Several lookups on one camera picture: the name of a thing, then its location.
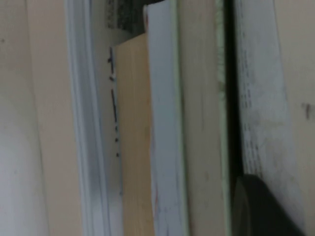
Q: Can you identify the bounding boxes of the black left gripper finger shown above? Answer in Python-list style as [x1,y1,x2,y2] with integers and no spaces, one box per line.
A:
[233,174,306,236]

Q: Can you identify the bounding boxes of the white self-driving book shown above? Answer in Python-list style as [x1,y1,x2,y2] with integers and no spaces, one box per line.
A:
[233,0,300,190]

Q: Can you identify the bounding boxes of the yellow-green book teal spine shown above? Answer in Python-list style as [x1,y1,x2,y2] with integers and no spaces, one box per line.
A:
[172,0,232,236]

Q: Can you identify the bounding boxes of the white book orange stripe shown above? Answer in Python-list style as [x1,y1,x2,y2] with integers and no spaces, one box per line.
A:
[109,0,190,236]

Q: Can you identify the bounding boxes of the white book purple rectangle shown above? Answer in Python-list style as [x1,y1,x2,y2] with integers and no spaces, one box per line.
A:
[63,0,111,236]

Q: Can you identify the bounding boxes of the black mesh book stand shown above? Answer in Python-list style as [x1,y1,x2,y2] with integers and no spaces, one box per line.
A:
[105,0,170,34]

